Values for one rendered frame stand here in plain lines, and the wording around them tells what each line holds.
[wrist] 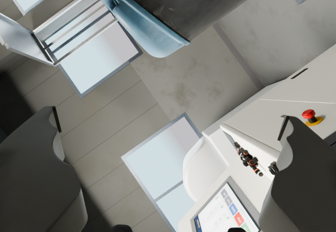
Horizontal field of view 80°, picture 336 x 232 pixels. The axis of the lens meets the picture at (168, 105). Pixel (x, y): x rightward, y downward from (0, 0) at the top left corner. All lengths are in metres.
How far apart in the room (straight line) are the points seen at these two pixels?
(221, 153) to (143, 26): 1.82
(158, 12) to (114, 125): 2.79
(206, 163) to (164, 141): 0.98
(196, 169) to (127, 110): 1.36
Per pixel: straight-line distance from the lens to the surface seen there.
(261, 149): 0.79
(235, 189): 1.16
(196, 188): 2.05
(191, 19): 0.20
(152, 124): 2.83
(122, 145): 2.95
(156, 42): 0.20
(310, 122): 0.79
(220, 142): 1.94
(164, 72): 2.84
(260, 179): 1.08
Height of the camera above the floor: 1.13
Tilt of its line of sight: 2 degrees up
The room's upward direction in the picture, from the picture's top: 125 degrees counter-clockwise
